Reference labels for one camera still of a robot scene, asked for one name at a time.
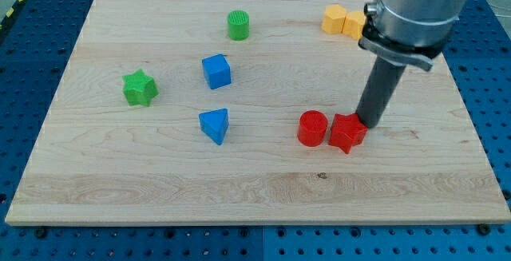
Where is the wooden board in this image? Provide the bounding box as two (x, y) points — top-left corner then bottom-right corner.
(6, 0), (510, 226)

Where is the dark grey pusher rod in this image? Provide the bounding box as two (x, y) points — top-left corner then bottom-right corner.
(355, 57), (406, 129)

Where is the blue cube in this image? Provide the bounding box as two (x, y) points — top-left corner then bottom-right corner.
(202, 54), (232, 89)

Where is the yellow hexagon block left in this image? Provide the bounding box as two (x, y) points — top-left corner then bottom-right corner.
(321, 4), (347, 34)

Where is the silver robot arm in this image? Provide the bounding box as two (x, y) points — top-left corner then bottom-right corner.
(358, 0), (467, 72)

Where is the yellow hexagon block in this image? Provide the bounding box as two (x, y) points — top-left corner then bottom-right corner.
(321, 4), (347, 34)
(342, 11), (366, 40)

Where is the red cylinder block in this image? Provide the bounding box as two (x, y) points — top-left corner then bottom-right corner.
(297, 110), (328, 147)

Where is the yellow hexagon block right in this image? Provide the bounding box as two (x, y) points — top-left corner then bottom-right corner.
(342, 11), (366, 40)

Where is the green star block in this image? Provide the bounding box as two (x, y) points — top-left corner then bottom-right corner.
(122, 69), (159, 107)

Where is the blue triangle block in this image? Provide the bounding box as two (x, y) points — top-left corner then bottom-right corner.
(199, 109), (229, 145)

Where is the red star block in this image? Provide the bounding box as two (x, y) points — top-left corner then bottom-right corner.
(328, 113), (368, 154)

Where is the green cylinder block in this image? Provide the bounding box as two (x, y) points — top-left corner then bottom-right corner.
(227, 10), (250, 41)

